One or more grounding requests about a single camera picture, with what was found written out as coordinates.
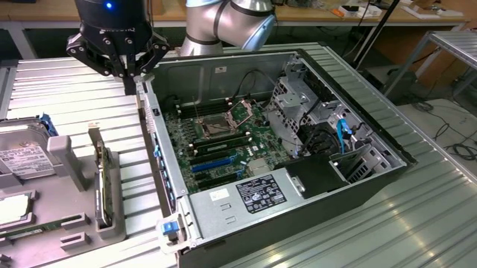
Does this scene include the silver socket cover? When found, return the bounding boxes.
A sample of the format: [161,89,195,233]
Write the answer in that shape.
[225,99,259,126]

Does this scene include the long black expansion slot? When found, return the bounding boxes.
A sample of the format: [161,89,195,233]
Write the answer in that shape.
[197,172,241,185]
[199,178,242,191]
[189,152,237,166]

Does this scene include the black floor cables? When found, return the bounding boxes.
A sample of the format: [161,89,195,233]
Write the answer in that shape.
[432,111,477,162]

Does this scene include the metal frame table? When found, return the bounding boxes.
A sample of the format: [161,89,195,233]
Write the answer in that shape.
[384,30,477,98]

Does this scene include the thin metal locking lever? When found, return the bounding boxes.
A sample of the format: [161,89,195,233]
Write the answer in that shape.
[191,96,201,124]

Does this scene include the hard disk with blue rails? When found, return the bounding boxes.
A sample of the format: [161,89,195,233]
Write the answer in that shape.
[0,113,60,180]

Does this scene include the grey parts rack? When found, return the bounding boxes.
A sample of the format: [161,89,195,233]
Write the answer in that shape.
[0,135,127,268]

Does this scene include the silver CPU chip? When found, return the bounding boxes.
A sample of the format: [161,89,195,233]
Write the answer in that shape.
[0,194,34,227]

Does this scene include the black power cable bundle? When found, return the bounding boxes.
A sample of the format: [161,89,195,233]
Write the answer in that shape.
[299,124,344,159]

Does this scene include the wooden desk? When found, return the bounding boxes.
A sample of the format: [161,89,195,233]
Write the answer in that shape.
[0,0,472,28]

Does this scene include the black equipment box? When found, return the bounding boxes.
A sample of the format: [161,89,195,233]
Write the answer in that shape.
[364,66,418,104]

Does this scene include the silver disk bay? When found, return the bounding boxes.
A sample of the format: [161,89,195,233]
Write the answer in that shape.
[330,145,408,186]

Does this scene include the black tripod pole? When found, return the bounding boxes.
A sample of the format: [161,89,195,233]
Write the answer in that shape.
[352,0,402,65]

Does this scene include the open black PC case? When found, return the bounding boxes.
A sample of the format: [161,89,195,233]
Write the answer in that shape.
[132,49,417,268]

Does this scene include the CPU socket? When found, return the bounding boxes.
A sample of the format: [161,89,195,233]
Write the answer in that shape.
[199,116,241,140]

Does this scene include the silver finned chipset heatsink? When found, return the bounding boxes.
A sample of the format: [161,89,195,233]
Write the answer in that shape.
[249,159,273,172]

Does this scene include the silver power supply unit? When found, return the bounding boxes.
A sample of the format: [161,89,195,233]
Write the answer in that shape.
[189,167,308,241]

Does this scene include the Nvidia graphics card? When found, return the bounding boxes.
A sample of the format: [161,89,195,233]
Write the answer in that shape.
[87,121,115,227]

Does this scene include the small white box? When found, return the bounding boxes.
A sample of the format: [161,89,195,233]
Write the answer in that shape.
[357,7,384,17]

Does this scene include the silver perforated drive cage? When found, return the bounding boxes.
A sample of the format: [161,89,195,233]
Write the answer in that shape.
[267,76,318,146]

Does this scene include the black plastic shroud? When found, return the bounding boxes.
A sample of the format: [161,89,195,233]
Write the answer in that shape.
[275,155,352,199]

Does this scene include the flat white box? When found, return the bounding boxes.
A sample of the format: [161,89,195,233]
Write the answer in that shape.
[401,2,441,20]

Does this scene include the green Dell motherboard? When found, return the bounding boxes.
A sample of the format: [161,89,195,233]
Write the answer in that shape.
[163,99,295,195]

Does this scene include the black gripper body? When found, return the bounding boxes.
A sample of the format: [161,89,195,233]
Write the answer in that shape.
[72,0,154,56]

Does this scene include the blue SATA wire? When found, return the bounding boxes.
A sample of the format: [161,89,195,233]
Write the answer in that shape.
[337,119,353,155]

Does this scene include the green RAM stick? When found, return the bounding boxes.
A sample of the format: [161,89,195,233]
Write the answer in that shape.
[0,219,67,241]
[193,136,251,156]

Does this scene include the black curved wire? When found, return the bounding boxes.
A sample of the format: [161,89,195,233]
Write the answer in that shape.
[230,69,278,102]

